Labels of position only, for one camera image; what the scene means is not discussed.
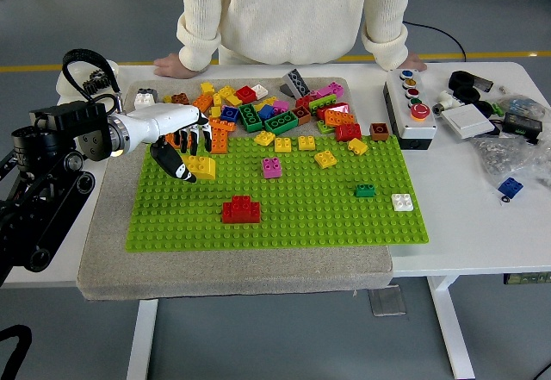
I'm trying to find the person's right hand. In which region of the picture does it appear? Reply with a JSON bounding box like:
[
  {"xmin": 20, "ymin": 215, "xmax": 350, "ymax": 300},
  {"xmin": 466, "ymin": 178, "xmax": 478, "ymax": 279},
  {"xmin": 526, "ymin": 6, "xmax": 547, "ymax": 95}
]
[{"xmin": 153, "ymin": 52, "xmax": 195, "ymax": 80}]

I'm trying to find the person's left hand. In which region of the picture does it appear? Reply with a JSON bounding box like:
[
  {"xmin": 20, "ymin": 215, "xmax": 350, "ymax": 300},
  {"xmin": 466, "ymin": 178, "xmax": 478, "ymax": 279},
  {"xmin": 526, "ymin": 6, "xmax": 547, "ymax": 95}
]
[{"xmin": 398, "ymin": 51, "xmax": 429, "ymax": 73}]

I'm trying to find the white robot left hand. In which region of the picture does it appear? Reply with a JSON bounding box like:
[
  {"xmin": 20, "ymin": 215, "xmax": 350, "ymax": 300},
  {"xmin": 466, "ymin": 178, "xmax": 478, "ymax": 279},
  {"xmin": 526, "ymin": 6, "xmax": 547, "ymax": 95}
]
[{"xmin": 122, "ymin": 103, "xmax": 214, "ymax": 184}]

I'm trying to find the yellow curved brick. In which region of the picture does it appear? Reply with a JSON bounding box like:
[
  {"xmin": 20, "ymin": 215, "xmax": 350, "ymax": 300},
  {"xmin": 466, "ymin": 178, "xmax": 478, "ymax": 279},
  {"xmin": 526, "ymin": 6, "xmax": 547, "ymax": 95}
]
[{"xmin": 180, "ymin": 154, "xmax": 217, "ymax": 181}]

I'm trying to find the magenta square brick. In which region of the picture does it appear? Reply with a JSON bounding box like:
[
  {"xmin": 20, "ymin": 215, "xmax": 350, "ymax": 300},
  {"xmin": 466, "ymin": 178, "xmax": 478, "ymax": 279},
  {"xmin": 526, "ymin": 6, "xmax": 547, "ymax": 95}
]
[{"xmin": 261, "ymin": 157, "xmax": 282, "ymax": 180}]

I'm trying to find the white and grey brick stack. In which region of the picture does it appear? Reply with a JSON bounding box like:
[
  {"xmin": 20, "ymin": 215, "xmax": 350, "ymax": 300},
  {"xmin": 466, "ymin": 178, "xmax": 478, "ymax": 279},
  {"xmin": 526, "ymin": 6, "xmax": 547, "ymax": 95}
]
[{"xmin": 133, "ymin": 88, "xmax": 159, "ymax": 110}]

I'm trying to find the orange flat long brick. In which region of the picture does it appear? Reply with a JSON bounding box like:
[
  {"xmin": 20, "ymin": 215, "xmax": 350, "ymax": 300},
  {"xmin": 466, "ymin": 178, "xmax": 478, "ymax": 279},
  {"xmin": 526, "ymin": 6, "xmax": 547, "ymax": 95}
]
[{"xmin": 208, "ymin": 117, "xmax": 237, "ymax": 134}]

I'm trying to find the red square brick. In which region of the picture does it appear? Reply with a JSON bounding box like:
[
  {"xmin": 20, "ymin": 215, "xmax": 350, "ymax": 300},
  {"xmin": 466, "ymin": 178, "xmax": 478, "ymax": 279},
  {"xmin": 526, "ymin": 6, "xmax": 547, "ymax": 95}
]
[
  {"xmin": 235, "ymin": 86, "xmax": 259, "ymax": 104},
  {"xmin": 294, "ymin": 95, "xmax": 318, "ymax": 113}
]

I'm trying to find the green long upturned brick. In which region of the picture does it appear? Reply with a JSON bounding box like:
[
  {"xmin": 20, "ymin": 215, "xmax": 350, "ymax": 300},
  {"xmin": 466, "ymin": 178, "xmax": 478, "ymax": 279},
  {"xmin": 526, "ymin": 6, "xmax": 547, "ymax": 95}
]
[
  {"xmin": 238, "ymin": 103, "xmax": 263, "ymax": 134},
  {"xmin": 263, "ymin": 111, "xmax": 299, "ymax": 135}
]

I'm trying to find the pink long brick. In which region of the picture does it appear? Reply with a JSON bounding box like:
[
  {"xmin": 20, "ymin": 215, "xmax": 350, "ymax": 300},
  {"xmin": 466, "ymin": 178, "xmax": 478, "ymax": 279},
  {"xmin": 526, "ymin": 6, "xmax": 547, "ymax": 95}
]
[{"xmin": 315, "ymin": 81, "xmax": 345, "ymax": 100}]

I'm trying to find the red glossy sloped brick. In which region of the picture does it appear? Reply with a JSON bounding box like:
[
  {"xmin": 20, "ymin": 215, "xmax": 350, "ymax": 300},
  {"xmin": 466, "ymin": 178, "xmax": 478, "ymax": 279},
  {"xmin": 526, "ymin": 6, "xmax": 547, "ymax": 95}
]
[{"xmin": 316, "ymin": 102, "xmax": 352, "ymax": 118}]

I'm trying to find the red rounded brick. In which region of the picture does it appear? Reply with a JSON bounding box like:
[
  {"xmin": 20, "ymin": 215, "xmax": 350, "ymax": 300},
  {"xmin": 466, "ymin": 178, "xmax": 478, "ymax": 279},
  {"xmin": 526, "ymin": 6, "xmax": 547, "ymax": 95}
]
[{"xmin": 334, "ymin": 123, "xmax": 362, "ymax": 142}]

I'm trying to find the lime green long brick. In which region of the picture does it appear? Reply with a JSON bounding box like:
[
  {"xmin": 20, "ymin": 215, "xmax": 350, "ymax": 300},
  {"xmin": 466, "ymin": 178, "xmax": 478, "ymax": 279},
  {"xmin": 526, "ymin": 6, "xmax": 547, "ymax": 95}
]
[{"xmin": 308, "ymin": 94, "xmax": 339, "ymax": 115}]

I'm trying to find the red stepped brick stack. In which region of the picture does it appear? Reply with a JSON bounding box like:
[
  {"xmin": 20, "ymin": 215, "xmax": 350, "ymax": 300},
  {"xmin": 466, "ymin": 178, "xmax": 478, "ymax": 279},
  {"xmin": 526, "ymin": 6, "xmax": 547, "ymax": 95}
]
[{"xmin": 220, "ymin": 195, "xmax": 262, "ymax": 225}]

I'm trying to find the grey long brick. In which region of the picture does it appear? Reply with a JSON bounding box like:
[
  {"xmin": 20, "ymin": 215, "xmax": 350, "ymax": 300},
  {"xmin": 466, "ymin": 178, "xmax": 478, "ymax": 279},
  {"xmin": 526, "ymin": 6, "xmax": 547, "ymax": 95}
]
[{"xmin": 279, "ymin": 68, "xmax": 312, "ymax": 100}]

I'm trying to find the brown upturned brick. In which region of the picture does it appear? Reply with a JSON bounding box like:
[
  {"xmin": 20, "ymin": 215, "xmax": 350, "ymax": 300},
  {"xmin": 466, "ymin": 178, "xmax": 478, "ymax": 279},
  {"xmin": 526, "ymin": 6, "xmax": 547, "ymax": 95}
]
[{"xmin": 290, "ymin": 105, "xmax": 312, "ymax": 126}]

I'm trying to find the black clamp with metal plate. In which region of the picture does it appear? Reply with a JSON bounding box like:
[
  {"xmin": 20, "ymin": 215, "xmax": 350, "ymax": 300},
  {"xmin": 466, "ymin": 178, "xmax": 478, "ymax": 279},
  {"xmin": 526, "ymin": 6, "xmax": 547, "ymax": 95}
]
[{"xmin": 448, "ymin": 70, "xmax": 495, "ymax": 93}]

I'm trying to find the white pipe fitting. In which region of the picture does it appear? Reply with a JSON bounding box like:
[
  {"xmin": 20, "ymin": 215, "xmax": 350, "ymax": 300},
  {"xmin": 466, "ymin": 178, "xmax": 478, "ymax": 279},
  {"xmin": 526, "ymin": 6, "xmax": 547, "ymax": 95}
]
[{"xmin": 432, "ymin": 90, "xmax": 466, "ymax": 117}]

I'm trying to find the white push-button control box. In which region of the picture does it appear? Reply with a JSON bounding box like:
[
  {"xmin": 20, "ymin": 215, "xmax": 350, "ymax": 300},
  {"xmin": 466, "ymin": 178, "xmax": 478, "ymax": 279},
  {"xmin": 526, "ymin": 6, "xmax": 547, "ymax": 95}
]
[{"xmin": 382, "ymin": 67, "xmax": 440, "ymax": 152}]

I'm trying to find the white plastic bowl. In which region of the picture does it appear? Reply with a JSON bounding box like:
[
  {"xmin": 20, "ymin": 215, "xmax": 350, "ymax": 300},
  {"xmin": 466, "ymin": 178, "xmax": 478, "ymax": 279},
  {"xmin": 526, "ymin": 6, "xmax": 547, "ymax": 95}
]
[{"xmin": 56, "ymin": 59, "xmax": 121, "ymax": 97}]

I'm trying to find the clear bag of blue parts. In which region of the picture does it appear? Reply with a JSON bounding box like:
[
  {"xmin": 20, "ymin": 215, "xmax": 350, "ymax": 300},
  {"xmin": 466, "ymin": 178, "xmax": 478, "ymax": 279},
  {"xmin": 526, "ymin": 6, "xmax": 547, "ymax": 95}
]
[{"xmin": 494, "ymin": 94, "xmax": 551, "ymax": 118}]

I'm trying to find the black power adapter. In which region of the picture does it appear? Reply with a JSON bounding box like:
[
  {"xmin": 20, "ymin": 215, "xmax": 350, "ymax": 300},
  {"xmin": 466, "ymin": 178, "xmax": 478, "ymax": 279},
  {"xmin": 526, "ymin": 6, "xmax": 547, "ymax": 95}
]
[{"xmin": 502, "ymin": 112, "xmax": 544, "ymax": 145}]

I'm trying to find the clear bag of screws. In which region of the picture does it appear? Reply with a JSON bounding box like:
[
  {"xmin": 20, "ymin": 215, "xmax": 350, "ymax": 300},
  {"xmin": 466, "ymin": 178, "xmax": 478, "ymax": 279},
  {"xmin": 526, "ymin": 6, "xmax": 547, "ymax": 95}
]
[{"xmin": 471, "ymin": 132, "xmax": 551, "ymax": 191}]

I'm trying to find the person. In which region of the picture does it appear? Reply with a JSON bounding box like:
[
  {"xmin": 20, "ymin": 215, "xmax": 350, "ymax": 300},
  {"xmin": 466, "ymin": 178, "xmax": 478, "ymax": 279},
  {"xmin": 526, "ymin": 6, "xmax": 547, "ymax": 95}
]
[{"xmin": 175, "ymin": 0, "xmax": 418, "ymax": 72}]

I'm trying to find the grey-brown mat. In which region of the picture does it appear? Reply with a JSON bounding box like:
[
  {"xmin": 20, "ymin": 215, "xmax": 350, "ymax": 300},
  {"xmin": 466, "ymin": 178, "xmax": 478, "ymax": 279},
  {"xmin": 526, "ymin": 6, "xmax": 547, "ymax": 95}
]
[{"xmin": 76, "ymin": 77, "xmax": 395, "ymax": 302}]

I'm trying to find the green studded baseplate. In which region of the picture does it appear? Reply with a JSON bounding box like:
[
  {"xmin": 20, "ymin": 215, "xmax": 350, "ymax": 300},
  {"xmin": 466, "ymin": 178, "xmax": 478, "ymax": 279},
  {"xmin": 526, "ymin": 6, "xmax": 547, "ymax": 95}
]
[{"xmin": 124, "ymin": 134, "xmax": 431, "ymax": 252}]

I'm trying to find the white table leg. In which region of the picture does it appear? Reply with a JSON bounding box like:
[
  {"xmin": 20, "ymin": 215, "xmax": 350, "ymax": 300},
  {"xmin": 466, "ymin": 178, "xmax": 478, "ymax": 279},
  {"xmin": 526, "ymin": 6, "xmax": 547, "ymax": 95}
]
[
  {"xmin": 426, "ymin": 275, "xmax": 477, "ymax": 380},
  {"xmin": 127, "ymin": 300, "xmax": 159, "ymax": 380}
]

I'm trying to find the grey floor plate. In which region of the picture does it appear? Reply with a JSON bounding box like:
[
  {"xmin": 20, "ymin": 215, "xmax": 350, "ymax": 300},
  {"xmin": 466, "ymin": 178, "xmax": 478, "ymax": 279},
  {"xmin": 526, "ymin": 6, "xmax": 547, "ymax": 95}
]
[{"xmin": 368, "ymin": 285, "xmax": 408, "ymax": 317}]

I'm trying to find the table height control panel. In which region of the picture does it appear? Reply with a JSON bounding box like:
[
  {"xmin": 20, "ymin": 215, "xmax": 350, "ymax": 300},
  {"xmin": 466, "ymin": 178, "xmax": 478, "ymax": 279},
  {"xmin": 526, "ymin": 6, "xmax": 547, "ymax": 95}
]
[{"xmin": 503, "ymin": 271, "xmax": 551, "ymax": 286}]

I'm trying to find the black floor cable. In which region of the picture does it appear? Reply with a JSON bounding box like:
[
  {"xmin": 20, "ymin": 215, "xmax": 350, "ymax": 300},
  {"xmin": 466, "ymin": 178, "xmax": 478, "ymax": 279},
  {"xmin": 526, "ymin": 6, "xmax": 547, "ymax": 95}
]
[{"xmin": 404, "ymin": 20, "xmax": 468, "ymax": 63}]

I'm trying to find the white wall switch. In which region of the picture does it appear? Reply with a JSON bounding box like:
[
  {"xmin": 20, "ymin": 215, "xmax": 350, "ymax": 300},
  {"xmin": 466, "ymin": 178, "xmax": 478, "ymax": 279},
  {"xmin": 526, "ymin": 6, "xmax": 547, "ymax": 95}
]
[{"xmin": 441, "ymin": 104, "xmax": 497, "ymax": 141}]

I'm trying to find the black corrugated cable conduit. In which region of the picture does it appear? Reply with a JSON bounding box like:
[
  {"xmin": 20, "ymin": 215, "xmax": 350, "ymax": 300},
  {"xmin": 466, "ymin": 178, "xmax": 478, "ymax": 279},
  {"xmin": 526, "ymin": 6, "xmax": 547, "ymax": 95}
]
[{"xmin": 0, "ymin": 323, "xmax": 34, "ymax": 380}]

